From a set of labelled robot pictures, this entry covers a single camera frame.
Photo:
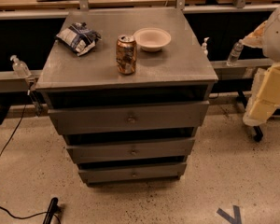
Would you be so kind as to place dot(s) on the black floor stand foot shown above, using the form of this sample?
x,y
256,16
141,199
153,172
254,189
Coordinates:
x,y
52,209

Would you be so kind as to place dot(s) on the grey drawer cabinet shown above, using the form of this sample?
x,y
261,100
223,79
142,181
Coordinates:
x,y
179,72

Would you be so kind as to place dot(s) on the small white pump bottle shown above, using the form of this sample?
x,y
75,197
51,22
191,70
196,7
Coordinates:
x,y
204,46

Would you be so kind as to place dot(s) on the orange soda can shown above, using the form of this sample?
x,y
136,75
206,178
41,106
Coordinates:
x,y
126,52

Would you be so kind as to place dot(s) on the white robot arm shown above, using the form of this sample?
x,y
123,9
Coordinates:
x,y
265,97

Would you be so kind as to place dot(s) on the clear sanitizer pump bottle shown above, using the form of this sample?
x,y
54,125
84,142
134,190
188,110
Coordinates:
x,y
20,67

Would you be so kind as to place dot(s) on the crumpled chip bag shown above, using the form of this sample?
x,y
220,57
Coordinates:
x,y
78,38

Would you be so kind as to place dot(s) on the clear plastic water bottle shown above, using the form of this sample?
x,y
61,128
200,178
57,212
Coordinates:
x,y
235,53

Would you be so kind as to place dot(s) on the grey top drawer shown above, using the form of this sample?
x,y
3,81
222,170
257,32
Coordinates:
x,y
121,118

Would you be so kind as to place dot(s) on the white paper bowl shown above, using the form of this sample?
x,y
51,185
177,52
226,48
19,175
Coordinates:
x,y
152,39

